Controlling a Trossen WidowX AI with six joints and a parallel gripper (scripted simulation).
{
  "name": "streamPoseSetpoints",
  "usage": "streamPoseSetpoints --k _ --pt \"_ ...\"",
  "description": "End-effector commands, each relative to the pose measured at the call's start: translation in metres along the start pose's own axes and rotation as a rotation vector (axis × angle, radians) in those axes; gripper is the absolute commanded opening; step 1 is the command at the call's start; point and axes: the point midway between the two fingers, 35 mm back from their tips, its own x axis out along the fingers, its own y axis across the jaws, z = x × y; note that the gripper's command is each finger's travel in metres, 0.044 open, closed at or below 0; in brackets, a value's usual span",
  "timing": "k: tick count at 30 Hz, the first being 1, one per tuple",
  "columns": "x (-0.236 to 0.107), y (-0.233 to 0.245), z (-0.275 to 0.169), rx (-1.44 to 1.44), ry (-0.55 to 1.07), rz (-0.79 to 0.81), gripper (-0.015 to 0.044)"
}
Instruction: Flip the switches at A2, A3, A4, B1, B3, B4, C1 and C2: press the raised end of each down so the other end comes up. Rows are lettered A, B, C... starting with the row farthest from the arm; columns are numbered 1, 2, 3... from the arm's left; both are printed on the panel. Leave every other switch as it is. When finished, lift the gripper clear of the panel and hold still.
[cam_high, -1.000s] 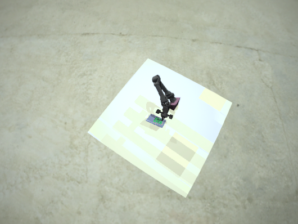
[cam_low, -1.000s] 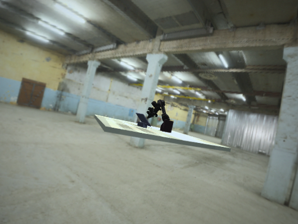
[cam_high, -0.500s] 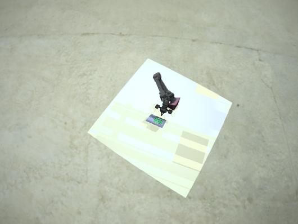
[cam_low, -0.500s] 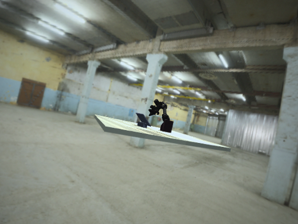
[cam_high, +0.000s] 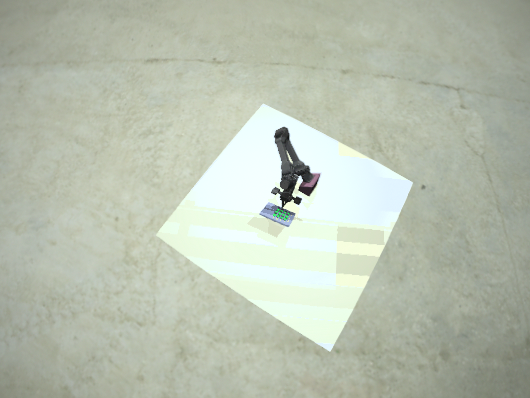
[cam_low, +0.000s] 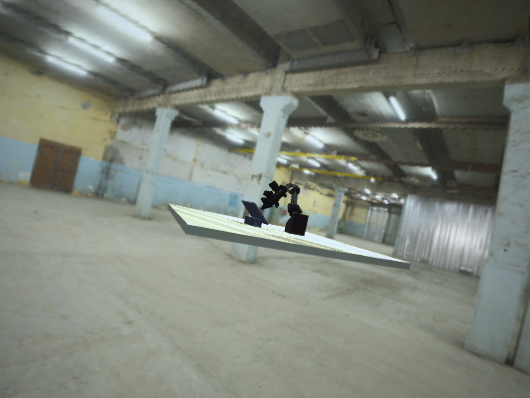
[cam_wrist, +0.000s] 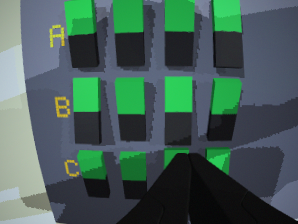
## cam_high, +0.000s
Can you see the grey switch panel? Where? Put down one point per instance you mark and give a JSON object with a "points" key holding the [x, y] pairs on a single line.
{"points": [[278, 214]]}

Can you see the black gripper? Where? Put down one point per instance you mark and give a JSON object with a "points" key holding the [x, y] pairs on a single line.
{"points": [[297, 200]]}

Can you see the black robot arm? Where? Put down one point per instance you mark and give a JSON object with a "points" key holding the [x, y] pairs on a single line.
{"points": [[288, 178]]}

